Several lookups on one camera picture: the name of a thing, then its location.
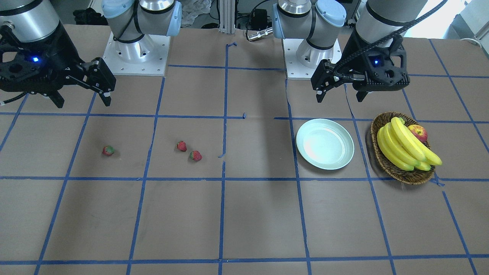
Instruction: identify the yellow banana bunch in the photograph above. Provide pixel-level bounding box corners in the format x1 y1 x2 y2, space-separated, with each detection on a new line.
377 117 442 171

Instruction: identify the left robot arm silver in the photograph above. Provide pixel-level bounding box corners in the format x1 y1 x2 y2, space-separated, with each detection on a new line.
272 0 426 103

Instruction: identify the aluminium frame post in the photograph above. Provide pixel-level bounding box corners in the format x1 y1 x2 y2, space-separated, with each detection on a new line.
216 0 236 35

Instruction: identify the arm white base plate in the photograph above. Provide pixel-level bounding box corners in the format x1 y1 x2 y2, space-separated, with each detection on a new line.
102 34 171 77
282 39 342 80

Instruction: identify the red apple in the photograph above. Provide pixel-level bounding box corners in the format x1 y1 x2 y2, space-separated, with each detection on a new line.
408 124 428 143

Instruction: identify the brown wicker basket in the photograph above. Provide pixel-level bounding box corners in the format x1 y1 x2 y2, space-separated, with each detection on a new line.
365 111 435 186

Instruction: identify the silver metal cylinder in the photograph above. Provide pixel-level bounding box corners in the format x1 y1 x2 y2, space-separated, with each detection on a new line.
246 27 274 42

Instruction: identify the red strawberry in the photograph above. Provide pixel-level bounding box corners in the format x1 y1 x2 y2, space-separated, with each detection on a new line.
176 141 187 152
102 146 115 156
189 150 203 162

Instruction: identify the light green plate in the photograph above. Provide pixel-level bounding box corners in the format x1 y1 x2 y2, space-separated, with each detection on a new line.
295 118 355 170

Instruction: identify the black power adapter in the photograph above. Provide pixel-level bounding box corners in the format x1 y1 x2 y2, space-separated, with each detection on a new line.
247 9 269 31

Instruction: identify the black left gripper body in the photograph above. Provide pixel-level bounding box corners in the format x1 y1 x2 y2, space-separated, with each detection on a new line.
333 30 410 92

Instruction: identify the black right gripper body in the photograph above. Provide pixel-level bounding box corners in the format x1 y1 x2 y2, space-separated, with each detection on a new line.
1 23 96 106

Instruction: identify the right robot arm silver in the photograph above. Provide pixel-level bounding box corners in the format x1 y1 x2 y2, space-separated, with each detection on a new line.
1 0 182 108

